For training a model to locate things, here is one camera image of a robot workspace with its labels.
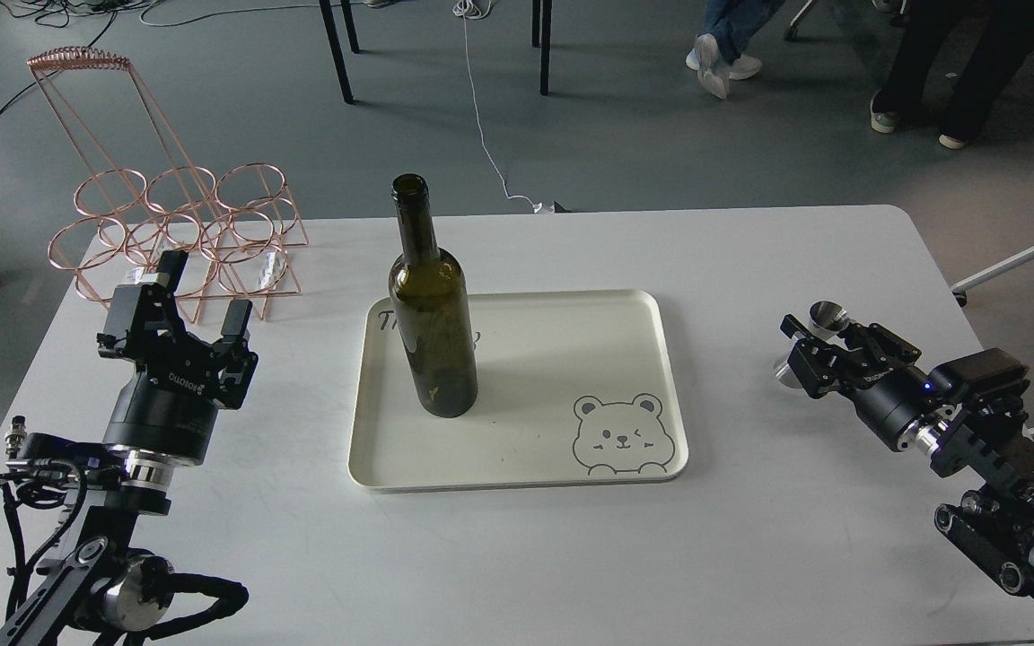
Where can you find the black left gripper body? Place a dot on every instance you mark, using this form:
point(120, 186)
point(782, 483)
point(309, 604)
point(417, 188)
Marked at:
point(173, 415)

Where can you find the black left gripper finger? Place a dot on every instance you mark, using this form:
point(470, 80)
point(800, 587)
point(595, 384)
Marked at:
point(233, 344)
point(143, 319)

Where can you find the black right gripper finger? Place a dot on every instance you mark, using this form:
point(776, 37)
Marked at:
point(873, 351)
point(819, 366)

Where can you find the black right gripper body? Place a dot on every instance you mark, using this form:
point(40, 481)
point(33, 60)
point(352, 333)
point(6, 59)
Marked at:
point(903, 406)

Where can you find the dark green wine bottle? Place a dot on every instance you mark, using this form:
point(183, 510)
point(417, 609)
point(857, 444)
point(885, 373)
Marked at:
point(428, 294)

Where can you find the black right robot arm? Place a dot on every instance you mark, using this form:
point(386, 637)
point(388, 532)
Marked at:
point(966, 413)

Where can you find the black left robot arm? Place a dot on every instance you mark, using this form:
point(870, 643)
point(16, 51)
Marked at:
point(72, 506)

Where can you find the cream bear tray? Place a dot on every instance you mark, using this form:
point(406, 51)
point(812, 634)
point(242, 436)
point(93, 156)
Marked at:
point(575, 388)

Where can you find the person in blue jeans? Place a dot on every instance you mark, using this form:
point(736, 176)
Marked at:
point(719, 54)

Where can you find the rose gold wire rack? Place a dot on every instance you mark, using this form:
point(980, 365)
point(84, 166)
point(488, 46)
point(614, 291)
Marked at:
point(239, 227)

